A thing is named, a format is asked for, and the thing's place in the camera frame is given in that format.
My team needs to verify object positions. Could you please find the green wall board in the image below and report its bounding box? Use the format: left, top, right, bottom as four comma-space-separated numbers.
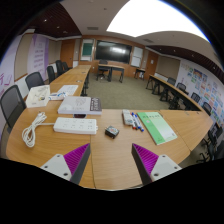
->
80, 38, 95, 63

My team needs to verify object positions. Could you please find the long wooden conference table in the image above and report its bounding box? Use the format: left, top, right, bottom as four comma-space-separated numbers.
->
145, 73, 204, 112

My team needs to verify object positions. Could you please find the white printed paper sheet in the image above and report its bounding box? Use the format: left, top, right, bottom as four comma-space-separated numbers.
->
57, 84, 80, 97

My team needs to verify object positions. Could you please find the black charger block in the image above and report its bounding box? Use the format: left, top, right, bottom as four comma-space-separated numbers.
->
104, 125, 121, 140

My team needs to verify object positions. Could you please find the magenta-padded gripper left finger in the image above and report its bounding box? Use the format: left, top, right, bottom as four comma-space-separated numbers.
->
40, 142, 92, 186

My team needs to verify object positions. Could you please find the red marker pen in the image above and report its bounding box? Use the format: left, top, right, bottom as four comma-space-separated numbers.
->
130, 112, 138, 130

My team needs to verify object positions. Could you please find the wooden desk with black legs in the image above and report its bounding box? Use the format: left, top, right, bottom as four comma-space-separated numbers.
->
97, 63, 126, 84

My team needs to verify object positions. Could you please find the white power strip cable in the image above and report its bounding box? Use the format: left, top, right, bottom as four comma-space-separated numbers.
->
21, 111, 56, 149

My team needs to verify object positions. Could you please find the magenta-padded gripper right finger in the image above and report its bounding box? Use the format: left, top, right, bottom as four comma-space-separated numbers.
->
131, 142, 183, 187

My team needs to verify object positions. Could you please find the white wall board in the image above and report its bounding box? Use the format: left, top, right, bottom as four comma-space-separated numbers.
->
130, 46, 144, 68

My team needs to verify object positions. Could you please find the blue marker pen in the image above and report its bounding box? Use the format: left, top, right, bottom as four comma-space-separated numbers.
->
133, 113, 145, 133

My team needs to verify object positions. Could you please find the large black wall screen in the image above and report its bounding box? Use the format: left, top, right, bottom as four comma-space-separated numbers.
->
95, 40, 133, 65

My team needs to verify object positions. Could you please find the white book with dark stripe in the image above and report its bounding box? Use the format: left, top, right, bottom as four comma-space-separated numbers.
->
57, 96, 103, 116

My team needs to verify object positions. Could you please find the purple wall banner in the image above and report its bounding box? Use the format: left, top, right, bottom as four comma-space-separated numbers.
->
26, 33, 50, 82

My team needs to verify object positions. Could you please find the white power strip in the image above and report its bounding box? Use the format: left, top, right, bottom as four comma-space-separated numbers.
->
52, 116, 99, 136

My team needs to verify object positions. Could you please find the row of black office chairs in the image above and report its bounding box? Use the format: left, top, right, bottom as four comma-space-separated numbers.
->
46, 59, 73, 84
166, 76, 224, 164

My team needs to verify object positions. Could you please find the white remote control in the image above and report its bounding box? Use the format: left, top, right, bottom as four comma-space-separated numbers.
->
121, 109, 135, 127

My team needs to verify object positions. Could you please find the black desk chair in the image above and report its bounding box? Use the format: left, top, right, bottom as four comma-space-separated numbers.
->
98, 59, 110, 81

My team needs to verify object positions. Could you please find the green booklet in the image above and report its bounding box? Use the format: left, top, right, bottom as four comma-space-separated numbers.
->
136, 111, 179, 146

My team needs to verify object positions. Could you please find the small wooden side desk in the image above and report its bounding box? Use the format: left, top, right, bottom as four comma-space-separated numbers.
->
134, 68, 147, 81

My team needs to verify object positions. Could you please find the large bright ceiling light panel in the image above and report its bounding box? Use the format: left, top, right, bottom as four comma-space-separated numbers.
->
106, 0, 210, 43

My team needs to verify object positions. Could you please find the white pink-lettered wall banner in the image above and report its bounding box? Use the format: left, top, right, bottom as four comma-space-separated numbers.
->
0, 34, 23, 98

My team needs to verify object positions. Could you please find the black mesh office chair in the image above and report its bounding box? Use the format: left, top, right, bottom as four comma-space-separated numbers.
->
0, 84, 28, 134
24, 71, 45, 92

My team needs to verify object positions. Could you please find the wooden door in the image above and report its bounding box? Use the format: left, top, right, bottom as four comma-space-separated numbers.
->
60, 39, 76, 69
144, 50, 159, 81

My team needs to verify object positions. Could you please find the group of colourful wall pictures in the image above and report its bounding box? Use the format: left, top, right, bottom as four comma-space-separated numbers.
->
178, 63, 224, 124

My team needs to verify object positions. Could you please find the small white blue box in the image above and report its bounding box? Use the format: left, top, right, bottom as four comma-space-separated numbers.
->
48, 92, 69, 102

